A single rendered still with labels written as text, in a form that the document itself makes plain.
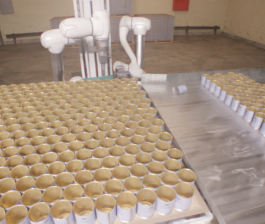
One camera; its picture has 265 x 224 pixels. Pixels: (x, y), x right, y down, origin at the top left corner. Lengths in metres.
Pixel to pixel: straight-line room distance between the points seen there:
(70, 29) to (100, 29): 0.17
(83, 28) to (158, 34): 7.27
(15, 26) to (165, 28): 6.30
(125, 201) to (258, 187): 0.55
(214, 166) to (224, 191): 0.13
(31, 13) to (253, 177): 9.50
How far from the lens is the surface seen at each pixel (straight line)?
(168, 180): 0.82
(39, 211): 0.77
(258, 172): 1.04
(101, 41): 1.23
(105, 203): 0.75
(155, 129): 1.01
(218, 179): 0.93
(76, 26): 1.15
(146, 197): 0.76
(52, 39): 1.67
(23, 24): 9.89
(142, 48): 2.14
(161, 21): 8.30
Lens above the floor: 1.75
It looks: 32 degrees down
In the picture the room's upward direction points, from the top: straight up
